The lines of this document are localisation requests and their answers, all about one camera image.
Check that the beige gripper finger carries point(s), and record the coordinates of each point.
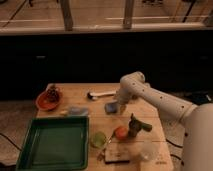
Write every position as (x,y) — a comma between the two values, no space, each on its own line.
(122,108)

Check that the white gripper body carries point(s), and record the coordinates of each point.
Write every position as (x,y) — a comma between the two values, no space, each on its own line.
(123,96)

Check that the blue sponge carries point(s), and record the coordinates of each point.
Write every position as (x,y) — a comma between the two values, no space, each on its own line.
(111,107)

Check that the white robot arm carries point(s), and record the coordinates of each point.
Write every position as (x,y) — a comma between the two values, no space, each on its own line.
(197,152)

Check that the green plastic tray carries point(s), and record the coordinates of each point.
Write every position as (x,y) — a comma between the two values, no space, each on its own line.
(55,144)

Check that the dark red bowl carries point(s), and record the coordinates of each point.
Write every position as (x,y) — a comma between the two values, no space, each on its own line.
(134,97)

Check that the dark cup with greens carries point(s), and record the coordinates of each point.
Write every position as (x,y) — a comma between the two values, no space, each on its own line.
(135,126)

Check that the orange tomato toy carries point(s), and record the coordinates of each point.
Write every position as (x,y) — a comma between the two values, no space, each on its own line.
(121,132)

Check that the green small cup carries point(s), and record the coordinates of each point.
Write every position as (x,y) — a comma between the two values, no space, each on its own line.
(98,139)

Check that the light blue plastic bag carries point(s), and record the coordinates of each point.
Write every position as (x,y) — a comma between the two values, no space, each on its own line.
(75,111)

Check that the wooden block with black base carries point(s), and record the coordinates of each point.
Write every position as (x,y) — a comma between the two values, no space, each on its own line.
(117,155)

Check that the white plastic cup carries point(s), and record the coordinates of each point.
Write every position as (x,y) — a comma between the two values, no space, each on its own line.
(149,151)

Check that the metal spoon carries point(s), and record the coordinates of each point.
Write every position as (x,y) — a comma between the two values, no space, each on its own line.
(102,152)

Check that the bunch of dark grapes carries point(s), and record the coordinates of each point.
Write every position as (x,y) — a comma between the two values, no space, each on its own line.
(52,94)

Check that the orange plate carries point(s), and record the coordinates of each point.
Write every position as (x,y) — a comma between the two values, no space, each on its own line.
(44,105)

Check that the white handled dish brush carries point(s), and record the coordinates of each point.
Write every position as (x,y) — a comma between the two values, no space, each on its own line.
(95,95)

